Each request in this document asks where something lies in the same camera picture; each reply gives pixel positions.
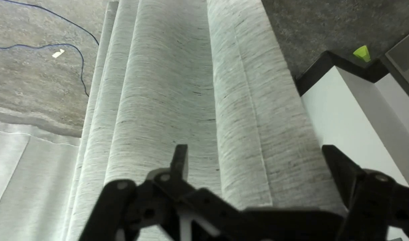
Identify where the grey fabric curtain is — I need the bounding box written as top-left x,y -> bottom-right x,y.
63,0 -> 345,241

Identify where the thin blue floor cable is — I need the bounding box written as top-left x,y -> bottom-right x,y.
0,0 -> 102,97

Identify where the small green object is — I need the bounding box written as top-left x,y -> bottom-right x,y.
353,45 -> 372,62

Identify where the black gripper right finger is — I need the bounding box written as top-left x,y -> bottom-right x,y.
323,144 -> 409,241

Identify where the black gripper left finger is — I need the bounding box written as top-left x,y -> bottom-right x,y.
79,144 -> 241,241

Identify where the white tag on floor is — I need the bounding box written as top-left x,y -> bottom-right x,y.
53,48 -> 66,58

